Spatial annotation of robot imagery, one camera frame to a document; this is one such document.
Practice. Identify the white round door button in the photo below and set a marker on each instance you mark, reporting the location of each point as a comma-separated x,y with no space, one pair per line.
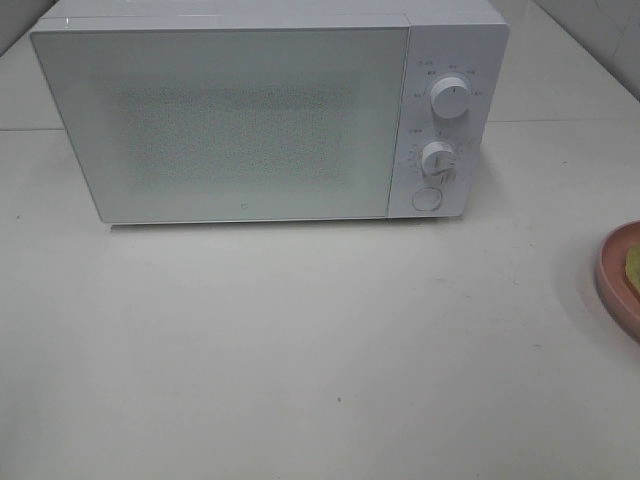
428,199

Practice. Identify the white microwave oven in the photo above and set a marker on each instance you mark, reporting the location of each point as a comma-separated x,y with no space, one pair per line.
444,37

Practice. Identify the white microwave knob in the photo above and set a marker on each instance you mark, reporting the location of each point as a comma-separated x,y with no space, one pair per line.
450,96
437,157

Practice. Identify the pink round plate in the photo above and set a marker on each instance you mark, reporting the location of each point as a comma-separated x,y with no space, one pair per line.
619,296

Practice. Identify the white microwave door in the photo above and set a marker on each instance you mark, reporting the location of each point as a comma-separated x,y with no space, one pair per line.
211,126

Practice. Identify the sandwich with lettuce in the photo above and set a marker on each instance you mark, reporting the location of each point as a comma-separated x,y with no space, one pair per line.
632,268

